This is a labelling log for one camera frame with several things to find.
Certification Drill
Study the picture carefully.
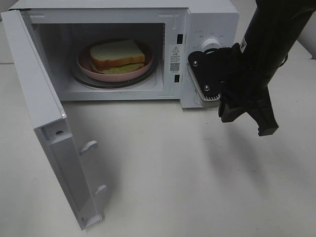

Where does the white microwave door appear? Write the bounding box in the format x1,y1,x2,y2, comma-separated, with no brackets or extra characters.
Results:
1,10,102,230

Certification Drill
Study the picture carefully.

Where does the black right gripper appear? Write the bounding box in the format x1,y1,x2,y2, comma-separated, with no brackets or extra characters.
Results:
210,43,279,136

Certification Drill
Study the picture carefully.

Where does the white bread sandwich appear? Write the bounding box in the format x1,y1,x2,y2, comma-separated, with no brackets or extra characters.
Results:
89,39,146,75

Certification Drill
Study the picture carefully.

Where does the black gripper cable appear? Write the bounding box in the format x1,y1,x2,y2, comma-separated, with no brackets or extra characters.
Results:
203,46,289,82

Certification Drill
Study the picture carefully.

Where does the white microwave oven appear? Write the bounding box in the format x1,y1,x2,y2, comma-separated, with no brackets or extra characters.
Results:
1,0,239,111

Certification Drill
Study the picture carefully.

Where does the white upper power knob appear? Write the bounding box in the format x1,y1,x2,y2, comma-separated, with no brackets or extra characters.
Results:
199,37,222,52

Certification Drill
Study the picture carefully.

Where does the pink round plate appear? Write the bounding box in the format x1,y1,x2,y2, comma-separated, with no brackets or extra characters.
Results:
77,39,155,74

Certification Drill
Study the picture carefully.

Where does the glass microwave turntable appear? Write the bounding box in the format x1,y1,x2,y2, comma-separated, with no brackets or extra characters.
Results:
71,60,160,89

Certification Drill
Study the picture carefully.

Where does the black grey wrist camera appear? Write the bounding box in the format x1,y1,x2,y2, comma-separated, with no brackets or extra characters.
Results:
187,48,221,108

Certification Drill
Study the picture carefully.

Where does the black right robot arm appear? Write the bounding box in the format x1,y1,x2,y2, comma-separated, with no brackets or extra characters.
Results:
214,0,316,136

